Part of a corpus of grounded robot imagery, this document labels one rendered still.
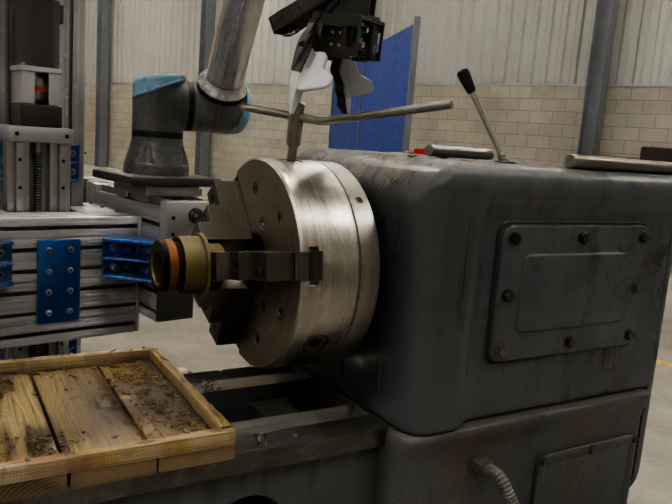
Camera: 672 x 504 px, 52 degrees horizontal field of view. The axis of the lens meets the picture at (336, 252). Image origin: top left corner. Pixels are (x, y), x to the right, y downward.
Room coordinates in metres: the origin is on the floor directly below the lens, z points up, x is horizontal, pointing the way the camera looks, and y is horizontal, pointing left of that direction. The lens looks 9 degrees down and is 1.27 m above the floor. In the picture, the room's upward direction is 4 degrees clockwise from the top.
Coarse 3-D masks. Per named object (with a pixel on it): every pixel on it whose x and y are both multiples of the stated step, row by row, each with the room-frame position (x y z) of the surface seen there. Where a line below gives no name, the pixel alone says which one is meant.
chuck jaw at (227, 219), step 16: (208, 192) 1.06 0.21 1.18; (224, 192) 1.04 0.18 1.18; (240, 192) 1.05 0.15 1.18; (208, 208) 1.01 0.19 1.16; (224, 208) 1.02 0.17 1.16; (240, 208) 1.03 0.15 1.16; (208, 224) 0.99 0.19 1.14; (224, 224) 1.00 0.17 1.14; (240, 224) 1.02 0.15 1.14; (208, 240) 0.98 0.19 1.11; (224, 240) 0.99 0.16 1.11; (240, 240) 1.00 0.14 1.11; (256, 240) 1.02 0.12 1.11
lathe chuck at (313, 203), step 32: (256, 160) 1.01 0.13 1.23; (256, 192) 1.01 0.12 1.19; (288, 192) 0.92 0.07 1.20; (320, 192) 0.94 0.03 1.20; (256, 224) 1.00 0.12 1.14; (288, 224) 0.91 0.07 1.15; (320, 224) 0.91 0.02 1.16; (352, 224) 0.93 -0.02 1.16; (320, 256) 0.90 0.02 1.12; (352, 256) 0.91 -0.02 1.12; (288, 288) 0.90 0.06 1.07; (320, 288) 0.88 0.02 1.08; (352, 288) 0.91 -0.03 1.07; (256, 320) 0.98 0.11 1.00; (288, 320) 0.90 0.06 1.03; (320, 320) 0.90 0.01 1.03; (256, 352) 0.98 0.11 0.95; (288, 352) 0.91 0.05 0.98; (320, 352) 0.94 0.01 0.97
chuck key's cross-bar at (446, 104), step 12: (240, 108) 1.05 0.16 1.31; (252, 108) 1.04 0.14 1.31; (264, 108) 1.03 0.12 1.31; (396, 108) 0.92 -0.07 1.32; (408, 108) 0.91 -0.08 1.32; (420, 108) 0.91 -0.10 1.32; (432, 108) 0.90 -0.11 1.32; (444, 108) 0.89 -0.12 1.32; (300, 120) 1.00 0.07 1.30; (312, 120) 0.99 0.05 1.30; (324, 120) 0.98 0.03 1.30; (336, 120) 0.97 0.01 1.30; (348, 120) 0.96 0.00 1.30; (360, 120) 0.95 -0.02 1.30
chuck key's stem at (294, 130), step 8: (304, 104) 1.00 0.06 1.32; (296, 112) 1.00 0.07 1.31; (304, 112) 1.01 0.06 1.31; (288, 120) 1.01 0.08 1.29; (296, 120) 1.00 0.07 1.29; (288, 128) 1.00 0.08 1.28; (296, 128) 1.00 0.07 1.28; (288, 136) 1.00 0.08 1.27; (296, 136) 1.00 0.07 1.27; (288, 144) 1.00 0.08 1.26; (296, 144) 1.00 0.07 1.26; (288, 152) 1.01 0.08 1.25; (296, 152) 1.01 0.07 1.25; (288, 160) 1.01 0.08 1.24
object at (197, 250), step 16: (160, 240) 0.93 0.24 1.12; (176, 240) 0.95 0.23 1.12; (192, 240) 0.94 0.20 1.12; (160, 256) 0.95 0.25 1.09; (176, 256) 0.91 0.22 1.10; (192, 256) 0.92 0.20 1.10; (208, 256) 0.92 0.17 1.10; (160, 272) 0.95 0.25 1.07; (176, 272) 0.90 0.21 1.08; (192, 272) 0.91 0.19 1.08; (208, 272) 0.92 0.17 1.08; (160, 288) 0.91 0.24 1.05; (176, 288) 0.92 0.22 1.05; (192, 288) 0.92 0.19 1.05; (208, 288) 0.93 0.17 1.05
